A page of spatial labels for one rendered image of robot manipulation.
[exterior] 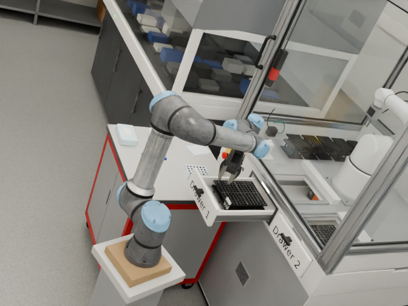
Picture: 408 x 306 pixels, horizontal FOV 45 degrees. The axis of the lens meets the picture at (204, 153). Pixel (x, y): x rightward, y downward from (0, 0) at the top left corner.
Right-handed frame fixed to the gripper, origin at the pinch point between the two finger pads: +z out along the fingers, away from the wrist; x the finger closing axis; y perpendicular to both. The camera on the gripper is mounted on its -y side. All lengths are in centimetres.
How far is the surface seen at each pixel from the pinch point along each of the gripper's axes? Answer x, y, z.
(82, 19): 203, 308, 81
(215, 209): -1.6, -16.4, 4.8
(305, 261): -46, -22, 4
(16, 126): 151, 103, 101
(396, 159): -49, -29, -58
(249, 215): -18.2, -2.9, 8.6
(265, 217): -25.8, 2.8, 8.9
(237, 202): -10.1, -1.7, 6.0
